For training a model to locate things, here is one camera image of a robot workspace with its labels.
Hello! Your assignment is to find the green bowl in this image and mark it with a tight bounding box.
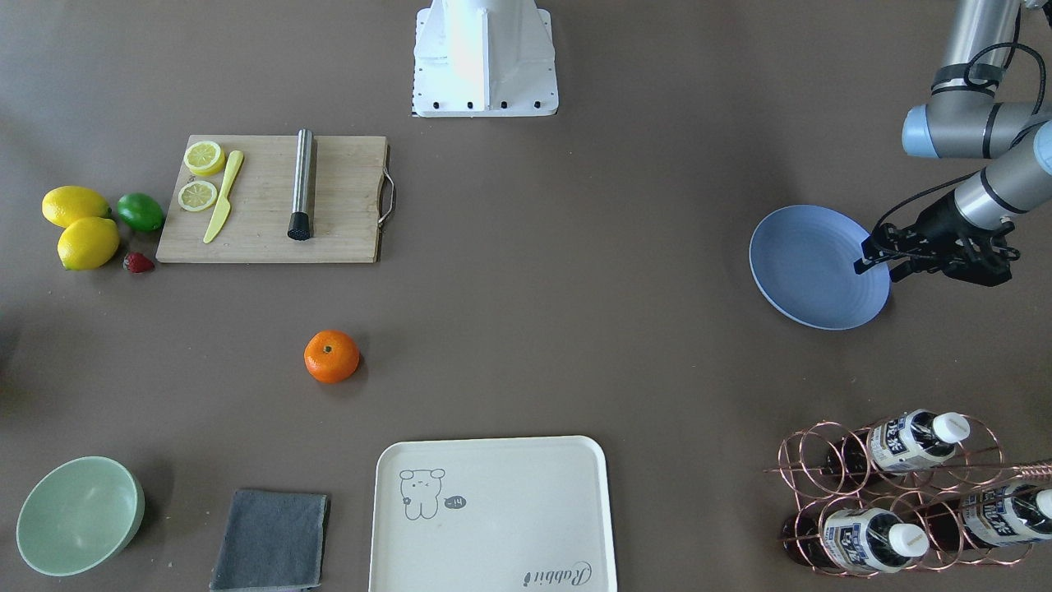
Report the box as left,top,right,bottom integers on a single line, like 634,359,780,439
16,455,145,577

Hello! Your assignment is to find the lemon half upper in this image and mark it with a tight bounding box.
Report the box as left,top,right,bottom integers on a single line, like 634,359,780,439
182,140,226,178

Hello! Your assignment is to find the red strawberry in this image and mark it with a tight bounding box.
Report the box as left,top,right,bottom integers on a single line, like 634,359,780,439
122,252,155,274

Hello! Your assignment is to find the yellow plastic knife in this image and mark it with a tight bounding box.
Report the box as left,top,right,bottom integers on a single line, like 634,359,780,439
202,150,244,244

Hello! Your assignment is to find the wooden cutting board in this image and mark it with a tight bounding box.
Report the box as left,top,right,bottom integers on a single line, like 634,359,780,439
155,134,391,263

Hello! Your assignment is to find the yellow lemon upper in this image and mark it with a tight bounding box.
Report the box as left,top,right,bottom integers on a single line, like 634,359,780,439
41,185,110,229

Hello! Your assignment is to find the yellow lemon lower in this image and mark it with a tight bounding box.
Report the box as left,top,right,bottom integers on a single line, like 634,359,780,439
57,217,120,271

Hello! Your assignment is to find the copper wire bottle rack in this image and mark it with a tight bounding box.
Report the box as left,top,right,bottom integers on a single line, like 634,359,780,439
775,414,1050,578

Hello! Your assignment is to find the grey folded cloth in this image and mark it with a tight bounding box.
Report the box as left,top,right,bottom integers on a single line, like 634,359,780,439
208,488,330,591

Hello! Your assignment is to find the lemon slice lower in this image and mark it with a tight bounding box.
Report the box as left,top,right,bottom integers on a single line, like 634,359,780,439
177,180,219,212

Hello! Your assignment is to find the cream rabbit tray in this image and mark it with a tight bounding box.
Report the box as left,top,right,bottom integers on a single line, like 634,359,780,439
368,435,619,591

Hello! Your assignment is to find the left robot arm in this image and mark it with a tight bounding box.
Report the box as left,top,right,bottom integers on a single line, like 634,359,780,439
853,1,1051,286

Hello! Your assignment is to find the orange mandarin fruit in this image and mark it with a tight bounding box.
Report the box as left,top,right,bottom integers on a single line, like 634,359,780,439
303,330,361,385

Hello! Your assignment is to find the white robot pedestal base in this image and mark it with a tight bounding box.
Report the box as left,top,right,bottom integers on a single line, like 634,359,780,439
411,1,560,118

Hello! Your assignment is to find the green lime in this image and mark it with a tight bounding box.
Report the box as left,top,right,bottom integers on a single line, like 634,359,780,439
116,192,165,233

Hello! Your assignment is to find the bottle lower rack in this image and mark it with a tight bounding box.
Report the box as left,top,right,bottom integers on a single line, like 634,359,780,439
921,481,1051,552
778,508,930,576

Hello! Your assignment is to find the steel muddler black tip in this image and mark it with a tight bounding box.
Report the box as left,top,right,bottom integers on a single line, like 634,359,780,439
287,128,316,241

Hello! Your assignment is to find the blue round plate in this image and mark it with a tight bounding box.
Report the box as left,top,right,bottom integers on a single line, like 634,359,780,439
748,205,891,331

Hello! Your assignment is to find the bottle top of rack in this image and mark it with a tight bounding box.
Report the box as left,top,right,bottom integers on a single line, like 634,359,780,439
822,409,971,484

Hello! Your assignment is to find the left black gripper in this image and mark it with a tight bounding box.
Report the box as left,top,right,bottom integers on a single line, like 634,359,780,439
853,192,1021,286

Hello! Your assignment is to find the yellow lemon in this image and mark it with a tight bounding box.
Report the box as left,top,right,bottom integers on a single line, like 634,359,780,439
57,217,120,271
41,185,110,229

